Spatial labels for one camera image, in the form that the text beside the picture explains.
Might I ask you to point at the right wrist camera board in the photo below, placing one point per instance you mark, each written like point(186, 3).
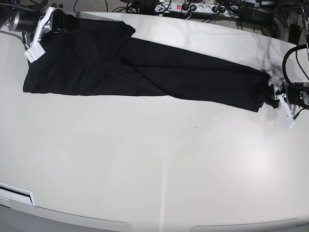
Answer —
point(34, 52)

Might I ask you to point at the white power strip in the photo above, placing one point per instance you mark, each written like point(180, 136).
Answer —
point(196, 9)

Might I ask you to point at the black t-shirt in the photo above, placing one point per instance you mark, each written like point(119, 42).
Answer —
point(103, 58)

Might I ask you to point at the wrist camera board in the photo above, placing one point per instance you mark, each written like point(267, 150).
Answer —
point(34, 52)
point(289, 123)

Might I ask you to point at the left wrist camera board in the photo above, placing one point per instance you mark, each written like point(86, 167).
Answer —
point(289, 123)

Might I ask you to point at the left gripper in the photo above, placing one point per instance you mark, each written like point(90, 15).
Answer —
point(288, 95)

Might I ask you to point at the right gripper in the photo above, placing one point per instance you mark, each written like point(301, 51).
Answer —
point(52, 19)

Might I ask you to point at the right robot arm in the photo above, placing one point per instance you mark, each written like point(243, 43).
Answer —
point(24, 20)

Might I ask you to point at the black power adapter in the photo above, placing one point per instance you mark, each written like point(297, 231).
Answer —
point(253, 16)

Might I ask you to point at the black box on floor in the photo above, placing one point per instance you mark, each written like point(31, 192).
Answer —
point(294, 33)

